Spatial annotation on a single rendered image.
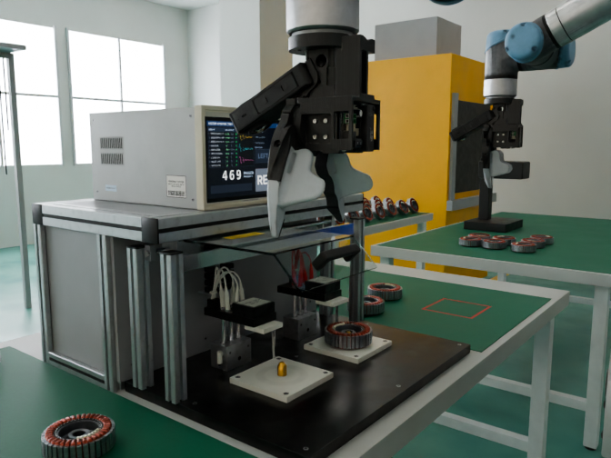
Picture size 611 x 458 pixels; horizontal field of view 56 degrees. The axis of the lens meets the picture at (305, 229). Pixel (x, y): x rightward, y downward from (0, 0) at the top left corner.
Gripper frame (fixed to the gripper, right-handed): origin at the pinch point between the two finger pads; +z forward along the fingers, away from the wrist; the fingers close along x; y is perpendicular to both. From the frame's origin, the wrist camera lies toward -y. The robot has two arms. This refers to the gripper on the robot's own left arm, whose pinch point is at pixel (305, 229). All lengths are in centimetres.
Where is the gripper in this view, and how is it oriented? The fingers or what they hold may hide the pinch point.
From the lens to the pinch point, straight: 62.9
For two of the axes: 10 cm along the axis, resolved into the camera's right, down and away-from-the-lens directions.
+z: 0.0, 9.9, 1.4
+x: 5.0, -1.3, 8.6
